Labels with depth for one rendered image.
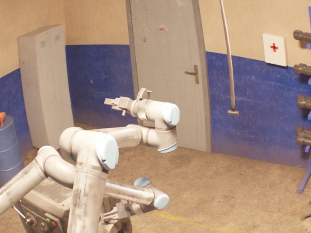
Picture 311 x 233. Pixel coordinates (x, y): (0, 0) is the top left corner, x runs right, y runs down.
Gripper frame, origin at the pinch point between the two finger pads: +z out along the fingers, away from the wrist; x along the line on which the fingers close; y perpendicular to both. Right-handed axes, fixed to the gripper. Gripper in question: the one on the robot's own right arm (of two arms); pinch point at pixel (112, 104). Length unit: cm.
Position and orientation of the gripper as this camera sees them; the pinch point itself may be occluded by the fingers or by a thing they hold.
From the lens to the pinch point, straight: 210.4
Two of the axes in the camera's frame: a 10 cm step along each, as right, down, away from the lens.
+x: 4.9, 3.2, 8.1
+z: -8.2, -1.5, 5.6
